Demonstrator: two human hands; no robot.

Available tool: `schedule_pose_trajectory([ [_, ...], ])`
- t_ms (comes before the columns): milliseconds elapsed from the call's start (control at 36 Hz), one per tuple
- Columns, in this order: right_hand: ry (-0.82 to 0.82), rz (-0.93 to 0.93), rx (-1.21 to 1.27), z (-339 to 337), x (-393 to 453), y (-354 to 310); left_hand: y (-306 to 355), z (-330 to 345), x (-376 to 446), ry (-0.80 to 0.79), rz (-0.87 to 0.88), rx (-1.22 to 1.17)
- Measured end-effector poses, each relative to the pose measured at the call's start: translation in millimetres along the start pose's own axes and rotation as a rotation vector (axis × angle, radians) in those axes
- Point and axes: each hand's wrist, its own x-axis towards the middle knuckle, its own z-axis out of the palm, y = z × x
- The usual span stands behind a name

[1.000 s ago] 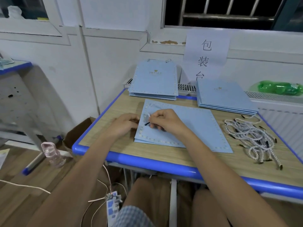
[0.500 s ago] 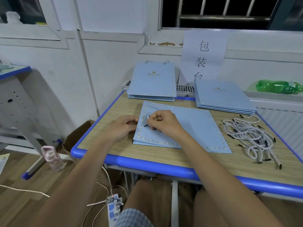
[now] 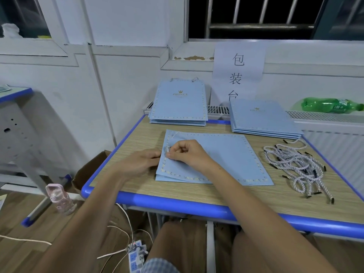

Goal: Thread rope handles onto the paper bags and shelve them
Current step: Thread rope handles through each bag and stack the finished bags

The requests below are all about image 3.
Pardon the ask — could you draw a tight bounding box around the person's right hand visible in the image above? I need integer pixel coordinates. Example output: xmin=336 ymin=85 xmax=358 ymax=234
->
xmin=165 ymin=139 xmax=216 ymax=175

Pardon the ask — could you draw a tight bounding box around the person's left hand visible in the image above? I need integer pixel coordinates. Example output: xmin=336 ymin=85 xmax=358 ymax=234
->
xmin=113 ymin=148 xmax=163 ymax=181

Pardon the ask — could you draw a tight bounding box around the stack of finished blue bags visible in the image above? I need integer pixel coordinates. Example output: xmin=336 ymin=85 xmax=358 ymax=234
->
xmin=150 ymin=80 xmax=209 ymax=119

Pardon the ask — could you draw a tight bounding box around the stack of blue paper bags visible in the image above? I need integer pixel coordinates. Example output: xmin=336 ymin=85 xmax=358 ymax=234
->
xmin=229 ymin=99 xmax=303 ymax=141

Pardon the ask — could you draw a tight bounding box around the pile of white twisted ropes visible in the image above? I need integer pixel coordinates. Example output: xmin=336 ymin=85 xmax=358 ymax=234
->
xmin=263 ymin=139 xmax=336 ymax=204

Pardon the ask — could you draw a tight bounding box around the person's left forearm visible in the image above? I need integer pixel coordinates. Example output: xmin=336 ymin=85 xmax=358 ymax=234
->
xmin=31 ymin=168 xmax=129 ymax=273

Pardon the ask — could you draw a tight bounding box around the person's right forearm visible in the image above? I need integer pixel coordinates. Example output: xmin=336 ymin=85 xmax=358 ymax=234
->
xmin=202 ymin=162 xmax=339 ymax=273

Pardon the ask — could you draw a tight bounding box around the person's leg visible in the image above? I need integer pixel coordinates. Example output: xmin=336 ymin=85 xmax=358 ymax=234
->
xmin=230 ymin=230 xmax=271 ymax=273
xmin=141 ymin=220 xmax=207 ymax=273

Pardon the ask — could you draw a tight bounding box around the blue-edged wooden desk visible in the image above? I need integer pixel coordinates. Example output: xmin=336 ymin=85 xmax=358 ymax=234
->
xmin=81 ymin=113 xmax=364 ymax=239

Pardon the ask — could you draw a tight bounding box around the brown cardboard box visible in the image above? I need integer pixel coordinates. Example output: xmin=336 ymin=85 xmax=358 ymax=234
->
xmin=72 ymin=151 xmax=112 ymax=192

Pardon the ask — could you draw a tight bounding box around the pink water bottle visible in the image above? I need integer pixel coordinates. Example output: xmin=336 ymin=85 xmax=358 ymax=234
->
xmin=45 ymin=184 xmax=78 ymax=215

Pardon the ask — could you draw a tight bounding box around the white power strip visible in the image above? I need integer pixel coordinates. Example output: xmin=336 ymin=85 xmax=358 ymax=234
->
xmin=127 ymin=240 xmax=148 ymax=273

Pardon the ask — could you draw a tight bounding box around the white paper sign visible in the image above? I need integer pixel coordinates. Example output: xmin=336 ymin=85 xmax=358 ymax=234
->
xmin=212 ymin=42 xmax=267 ymax=106

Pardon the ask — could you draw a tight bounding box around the grey metal desk blue edge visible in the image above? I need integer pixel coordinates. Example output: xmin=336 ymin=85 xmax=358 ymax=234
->
xmin=0 ymin=86 xmax=73 ymax=228

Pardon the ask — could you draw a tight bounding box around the metal window grille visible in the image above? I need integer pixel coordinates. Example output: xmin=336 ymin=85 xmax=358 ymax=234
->
xmin=188 ymin=0 xmax=319 ymax=41

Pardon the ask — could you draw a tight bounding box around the green plastic bottle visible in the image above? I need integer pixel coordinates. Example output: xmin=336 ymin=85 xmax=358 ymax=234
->
xmin=300 ymin=97 xmax=364 ymax=114

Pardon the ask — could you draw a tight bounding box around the white framed window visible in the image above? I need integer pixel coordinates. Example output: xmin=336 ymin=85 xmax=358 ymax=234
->
xmin=0 ymin=0 xmax=78 ymax=67

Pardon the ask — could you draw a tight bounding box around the small white container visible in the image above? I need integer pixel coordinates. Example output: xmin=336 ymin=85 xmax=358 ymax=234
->
xmin=2 ymin=22 xmax=24 ymax=39

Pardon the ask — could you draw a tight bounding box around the teal framed sliding window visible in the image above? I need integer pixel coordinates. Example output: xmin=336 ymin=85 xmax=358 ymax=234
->
xmin=313 ymin=0 xmax=364 ymax=41

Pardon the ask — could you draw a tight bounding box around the white cable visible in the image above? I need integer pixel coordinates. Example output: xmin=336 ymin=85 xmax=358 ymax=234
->
xmin=0 ymin=203 xmax=150 ymax=273

